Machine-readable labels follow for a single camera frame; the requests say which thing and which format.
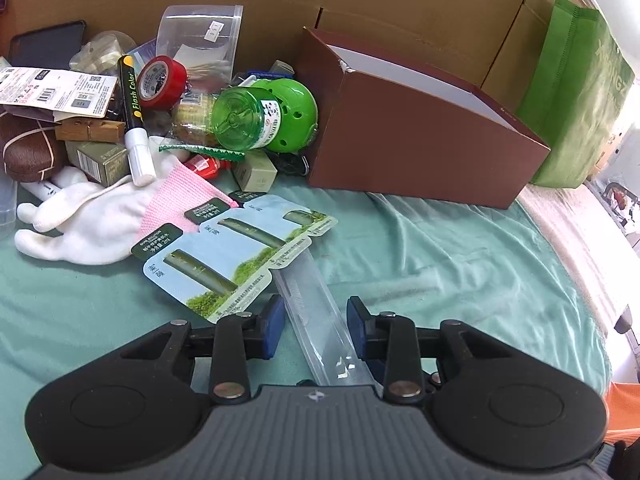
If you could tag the small olive carton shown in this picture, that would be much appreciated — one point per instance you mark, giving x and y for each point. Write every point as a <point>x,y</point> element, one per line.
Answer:
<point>100,162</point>

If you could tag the small wooden block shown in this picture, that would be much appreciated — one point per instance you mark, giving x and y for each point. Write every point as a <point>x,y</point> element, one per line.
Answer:
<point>85,131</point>

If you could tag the black smartphone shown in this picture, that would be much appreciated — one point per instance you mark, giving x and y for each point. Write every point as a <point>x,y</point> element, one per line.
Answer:
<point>45,45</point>

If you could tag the clear long plastic case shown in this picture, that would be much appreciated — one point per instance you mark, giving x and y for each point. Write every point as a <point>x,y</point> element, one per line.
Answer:
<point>320,320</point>

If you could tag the white printed packaging card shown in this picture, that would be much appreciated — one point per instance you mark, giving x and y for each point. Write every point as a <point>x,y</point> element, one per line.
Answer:
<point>50,87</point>

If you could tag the small blue item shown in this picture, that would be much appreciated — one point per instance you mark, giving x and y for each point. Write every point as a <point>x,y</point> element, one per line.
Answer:
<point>260,74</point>

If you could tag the large cardboard box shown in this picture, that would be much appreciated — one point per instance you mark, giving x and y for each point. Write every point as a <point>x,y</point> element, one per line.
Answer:
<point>400,0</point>

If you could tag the clear pack of beige pieces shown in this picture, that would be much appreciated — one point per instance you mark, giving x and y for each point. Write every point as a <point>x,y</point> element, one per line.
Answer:
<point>100,55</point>

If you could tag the red orange packet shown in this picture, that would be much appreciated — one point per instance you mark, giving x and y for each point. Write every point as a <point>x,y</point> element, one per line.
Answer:
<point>210,166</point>

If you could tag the green non-woven bag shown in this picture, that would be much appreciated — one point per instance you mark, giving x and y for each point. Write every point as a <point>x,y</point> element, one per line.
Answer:
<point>575,110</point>

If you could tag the small beige carton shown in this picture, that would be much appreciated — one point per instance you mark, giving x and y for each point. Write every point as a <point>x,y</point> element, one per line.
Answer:
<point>255,172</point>

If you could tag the skincare sample sachet strip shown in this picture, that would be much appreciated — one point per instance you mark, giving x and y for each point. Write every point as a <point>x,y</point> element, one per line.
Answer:
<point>220,260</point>

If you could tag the brown plush football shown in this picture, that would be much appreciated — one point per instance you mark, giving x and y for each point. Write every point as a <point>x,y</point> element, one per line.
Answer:
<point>25,150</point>

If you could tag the teal blanket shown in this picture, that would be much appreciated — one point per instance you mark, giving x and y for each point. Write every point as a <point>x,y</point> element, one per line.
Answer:
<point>450,260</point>

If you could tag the clear plastic tub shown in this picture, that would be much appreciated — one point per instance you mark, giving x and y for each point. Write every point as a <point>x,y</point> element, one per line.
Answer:
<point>6,210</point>

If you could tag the orange cloth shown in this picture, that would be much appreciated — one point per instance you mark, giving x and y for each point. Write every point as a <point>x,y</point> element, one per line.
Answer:
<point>625,410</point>

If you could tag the brown paper box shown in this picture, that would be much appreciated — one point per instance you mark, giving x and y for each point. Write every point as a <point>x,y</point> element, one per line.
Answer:
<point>400,150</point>

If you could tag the white cotton glove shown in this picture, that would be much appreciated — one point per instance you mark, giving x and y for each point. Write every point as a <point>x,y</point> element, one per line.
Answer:
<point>100,220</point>

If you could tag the red tape roll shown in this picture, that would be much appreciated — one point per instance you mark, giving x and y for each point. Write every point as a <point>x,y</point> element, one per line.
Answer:
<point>172,82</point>

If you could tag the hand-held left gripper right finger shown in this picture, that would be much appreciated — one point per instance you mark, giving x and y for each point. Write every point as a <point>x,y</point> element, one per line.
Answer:
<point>356,327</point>

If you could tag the pink knitted cloth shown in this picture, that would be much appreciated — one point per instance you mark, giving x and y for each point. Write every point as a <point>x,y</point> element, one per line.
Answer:
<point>175,195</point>

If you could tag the black marker with white cap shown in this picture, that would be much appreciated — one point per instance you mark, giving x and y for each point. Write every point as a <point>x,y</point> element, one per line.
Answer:
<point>131,100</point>

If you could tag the clear round plastic container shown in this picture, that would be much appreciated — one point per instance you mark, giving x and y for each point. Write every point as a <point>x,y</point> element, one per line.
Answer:
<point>200,25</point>

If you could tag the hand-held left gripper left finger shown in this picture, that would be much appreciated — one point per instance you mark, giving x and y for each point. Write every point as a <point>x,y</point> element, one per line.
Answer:
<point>274,327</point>

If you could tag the green serrated strip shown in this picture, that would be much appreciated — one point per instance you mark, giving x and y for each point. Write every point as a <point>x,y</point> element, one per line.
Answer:
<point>210,151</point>

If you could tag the pink towel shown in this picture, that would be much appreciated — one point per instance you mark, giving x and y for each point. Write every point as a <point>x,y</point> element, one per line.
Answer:
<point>575,240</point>

